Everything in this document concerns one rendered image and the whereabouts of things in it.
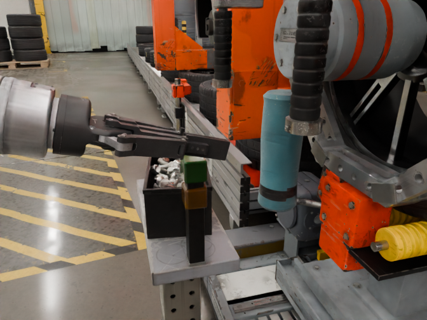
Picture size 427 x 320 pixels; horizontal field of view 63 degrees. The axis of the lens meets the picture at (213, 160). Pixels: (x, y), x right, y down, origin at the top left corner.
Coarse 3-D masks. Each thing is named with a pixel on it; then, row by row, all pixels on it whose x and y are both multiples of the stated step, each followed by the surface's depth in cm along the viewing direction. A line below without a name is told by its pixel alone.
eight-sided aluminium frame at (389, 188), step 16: (320, 112) 83; (336, 128) 79; (320, 144) 76; (336, 144) 77; (320, 160) 76; (336, 160) 71; (352, 160) 69; (368, 160) 69; (352, 176) 67; (368, 176) 62; (384, 176) 64; (400, 176) 55; (416, 176) 52; (368, 192) 63; (384, 192) 58; (400, 192) 55; (416, 192) 52
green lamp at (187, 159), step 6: (186, 156) 59; (192, 156) 59; (180, 162) 60; (186, 162) 57; (192, 162) 57; (198, 162) 57; (204, 162) 58; (180, 168) 60; (186, 168) 57; (192, 168) 57; (198, 168) 58; (204, 168) 58; (186, 174) 57; (192, 174) 58; (198, 174) 58; (204, 174) 58; (186, 180) 58; (192, 180) 58; (198, 180) 58; (204, 180) 59
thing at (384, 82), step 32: (416, 0) 63; (416, 64) 67; (352, 96) 84; (384, 96) 73; (416, 96) 65; (352, 128) 80; (384, 128) 81; (416, 128) 83; (384, 160) 70; (416, 160) 70
